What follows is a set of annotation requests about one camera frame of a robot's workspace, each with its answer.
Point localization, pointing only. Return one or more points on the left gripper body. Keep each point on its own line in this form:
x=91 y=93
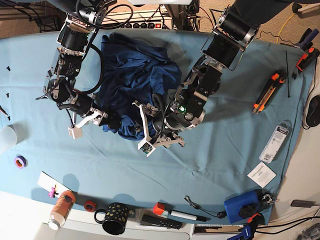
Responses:
x=155 y=125

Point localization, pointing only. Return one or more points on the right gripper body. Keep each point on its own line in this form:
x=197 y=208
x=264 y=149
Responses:
x=84 y=106

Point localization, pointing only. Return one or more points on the dark blue t-shirt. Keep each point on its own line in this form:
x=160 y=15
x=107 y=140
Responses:
x=133 y=71

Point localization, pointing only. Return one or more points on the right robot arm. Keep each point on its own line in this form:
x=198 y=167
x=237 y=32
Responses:
x=84 y=19

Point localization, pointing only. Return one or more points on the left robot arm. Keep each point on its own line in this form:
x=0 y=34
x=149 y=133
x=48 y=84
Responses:
x=235 y=29

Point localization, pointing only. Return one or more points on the red cube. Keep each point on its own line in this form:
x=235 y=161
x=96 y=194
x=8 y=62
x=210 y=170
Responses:
x=159 y=208

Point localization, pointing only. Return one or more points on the translucent plastic cup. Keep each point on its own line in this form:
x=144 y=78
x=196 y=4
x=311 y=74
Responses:
x=8 y=139

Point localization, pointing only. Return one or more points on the purple tape roll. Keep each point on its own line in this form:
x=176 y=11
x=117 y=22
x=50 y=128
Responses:
x=20 y=161

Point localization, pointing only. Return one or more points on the white paper strip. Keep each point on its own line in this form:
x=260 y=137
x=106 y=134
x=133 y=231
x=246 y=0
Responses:
x=48 y=183

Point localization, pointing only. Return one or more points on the white black marker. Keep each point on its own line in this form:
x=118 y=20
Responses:
x=188 y=216

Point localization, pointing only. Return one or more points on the red tape roll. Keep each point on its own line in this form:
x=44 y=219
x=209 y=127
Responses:
x=90 y=206

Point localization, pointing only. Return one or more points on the black remote control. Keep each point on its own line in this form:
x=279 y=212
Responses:
x=161 y=222

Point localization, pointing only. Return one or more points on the teal table cloth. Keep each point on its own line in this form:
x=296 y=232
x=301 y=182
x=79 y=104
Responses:
x=102 y=166

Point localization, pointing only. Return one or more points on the pink small clip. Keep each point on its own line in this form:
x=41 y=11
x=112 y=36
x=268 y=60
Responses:
x=53 y=192

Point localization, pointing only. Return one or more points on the orange plastic bottle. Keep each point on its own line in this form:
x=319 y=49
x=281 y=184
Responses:
x=61 y=210

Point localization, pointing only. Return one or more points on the black mug yellow dots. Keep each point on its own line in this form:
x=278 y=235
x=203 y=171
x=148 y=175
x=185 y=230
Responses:
x=115 y=218

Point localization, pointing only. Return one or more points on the blue box with knob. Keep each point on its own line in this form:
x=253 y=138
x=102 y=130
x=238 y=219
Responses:
x=242 y=206

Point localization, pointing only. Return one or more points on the white paper card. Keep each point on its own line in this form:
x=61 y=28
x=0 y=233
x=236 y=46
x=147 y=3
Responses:
x=262 y=175

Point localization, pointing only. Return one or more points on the clear blister pack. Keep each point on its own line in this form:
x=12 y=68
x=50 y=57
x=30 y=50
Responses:
x=275 y=141

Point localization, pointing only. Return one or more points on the black orange utility knife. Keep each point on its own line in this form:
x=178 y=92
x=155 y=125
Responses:
x=269 y=90

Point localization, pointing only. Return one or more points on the blue orange bottom clamp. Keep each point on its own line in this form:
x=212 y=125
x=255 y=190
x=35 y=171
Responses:
x=249 y=229

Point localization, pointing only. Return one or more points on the black zip tie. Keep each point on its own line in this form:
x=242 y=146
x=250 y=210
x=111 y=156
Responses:
x=288 y=77

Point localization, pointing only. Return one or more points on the black computer mouse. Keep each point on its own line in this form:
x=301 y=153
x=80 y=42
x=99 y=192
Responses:
x=313 y=113

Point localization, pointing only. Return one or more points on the black adapter block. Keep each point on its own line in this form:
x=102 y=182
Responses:
x=302 y=203

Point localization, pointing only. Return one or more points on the blue spring clamp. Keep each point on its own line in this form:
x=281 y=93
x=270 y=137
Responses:
x=306 y=38

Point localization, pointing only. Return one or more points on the orange black bar clamp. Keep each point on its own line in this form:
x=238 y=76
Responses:
x=307 y=58

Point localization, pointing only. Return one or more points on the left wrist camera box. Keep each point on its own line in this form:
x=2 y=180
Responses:
x=146 y=147

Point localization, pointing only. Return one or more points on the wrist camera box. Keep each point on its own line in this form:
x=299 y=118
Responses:
x=75 y=132
x=146 y=147

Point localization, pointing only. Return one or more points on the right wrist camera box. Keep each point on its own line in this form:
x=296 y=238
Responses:
x=75 y=132

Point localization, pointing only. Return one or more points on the carabiner with black lanyard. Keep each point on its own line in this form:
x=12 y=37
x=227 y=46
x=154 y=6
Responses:
x=219 y=215

